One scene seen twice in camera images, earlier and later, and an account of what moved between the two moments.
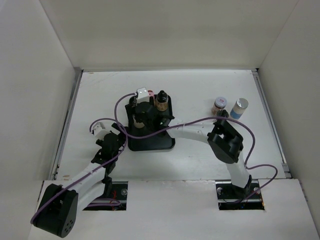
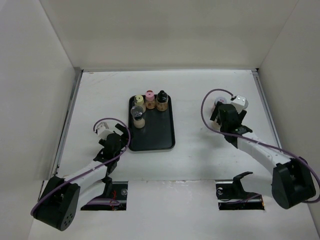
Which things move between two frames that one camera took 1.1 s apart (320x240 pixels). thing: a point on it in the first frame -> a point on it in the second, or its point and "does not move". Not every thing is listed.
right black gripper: x=138 y=118 -> x=215 y=112
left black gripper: x=121 y=138 does not move
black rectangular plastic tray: x=163 y=140 does not move
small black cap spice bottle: x=162 y=101 does not move
